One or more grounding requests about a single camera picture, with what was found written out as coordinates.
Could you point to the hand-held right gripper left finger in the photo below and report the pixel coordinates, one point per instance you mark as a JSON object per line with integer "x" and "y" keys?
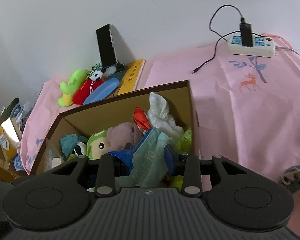
{"x": 121, "y": 157}

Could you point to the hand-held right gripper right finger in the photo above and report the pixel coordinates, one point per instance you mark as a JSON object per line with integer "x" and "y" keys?
{"x": 170, "y": 157}

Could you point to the teal printed cloth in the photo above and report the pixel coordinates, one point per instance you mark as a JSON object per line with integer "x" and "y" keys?
{"x": 152, "y": 155}

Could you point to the mauve plush bear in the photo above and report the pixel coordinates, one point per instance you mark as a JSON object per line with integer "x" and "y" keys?
{"x": 125, "y": 135}

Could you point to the brown cardboard box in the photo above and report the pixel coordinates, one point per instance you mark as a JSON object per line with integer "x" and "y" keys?
{"x": 110, "y": 115}

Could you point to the white terry towel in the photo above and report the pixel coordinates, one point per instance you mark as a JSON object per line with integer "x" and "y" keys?
{"x": 160, "y": 112}

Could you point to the green plush toy with face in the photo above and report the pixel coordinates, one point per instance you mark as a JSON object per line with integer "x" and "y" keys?
{"x": 96, "y": 145}

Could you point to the black white plush toy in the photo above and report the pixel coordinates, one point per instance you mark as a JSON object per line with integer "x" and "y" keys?
{"x": 80, "y": 148}

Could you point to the red printed pouch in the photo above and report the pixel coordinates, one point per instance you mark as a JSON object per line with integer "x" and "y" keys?
{"x": 141, "y": 118}

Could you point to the small teal towel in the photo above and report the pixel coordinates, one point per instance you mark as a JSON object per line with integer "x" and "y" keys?
{"x": 68, "y": 142}

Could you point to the blue glasses case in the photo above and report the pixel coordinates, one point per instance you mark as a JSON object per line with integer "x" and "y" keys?
{"x": 102, "y": 91}

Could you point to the red plush toy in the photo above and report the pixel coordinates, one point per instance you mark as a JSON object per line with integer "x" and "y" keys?
{"x": 83, "y": 93}

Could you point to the pink printed bed sheet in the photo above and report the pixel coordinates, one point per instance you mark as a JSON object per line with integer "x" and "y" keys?
{"x": 240, "y": 117}

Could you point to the yellow book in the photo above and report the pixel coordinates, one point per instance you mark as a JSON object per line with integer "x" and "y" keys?
{"x": 132, "y": 76}

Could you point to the panda plush toy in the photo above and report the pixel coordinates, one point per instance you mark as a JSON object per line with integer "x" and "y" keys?
{"x": 97, "y": 75}

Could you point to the black phone stand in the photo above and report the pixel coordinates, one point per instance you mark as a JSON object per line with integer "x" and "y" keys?
{"x": 120, "y": 71}

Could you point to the green yellow plush toy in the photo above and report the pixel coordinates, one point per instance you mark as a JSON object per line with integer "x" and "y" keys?
{"x": 71, "y": 85}

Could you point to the blue white printed bag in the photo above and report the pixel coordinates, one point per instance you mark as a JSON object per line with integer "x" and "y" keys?
{"x": 21, "y": 112}

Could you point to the black phone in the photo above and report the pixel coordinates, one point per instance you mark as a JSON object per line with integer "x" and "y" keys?
{"x": 106, "y": 45}

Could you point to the yellow white packet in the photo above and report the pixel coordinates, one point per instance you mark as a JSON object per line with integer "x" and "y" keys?
{"x": 7, "y": 140}

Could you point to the brown cardboard carton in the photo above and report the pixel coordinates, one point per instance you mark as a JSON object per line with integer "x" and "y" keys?
{"x": 3, "y": 167}

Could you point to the white power strip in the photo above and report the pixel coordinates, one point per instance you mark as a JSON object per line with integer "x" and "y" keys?
{"x": 260, "y": 47}

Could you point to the black charger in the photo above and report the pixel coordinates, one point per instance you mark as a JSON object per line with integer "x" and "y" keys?
{"x": 246, "y": 35}

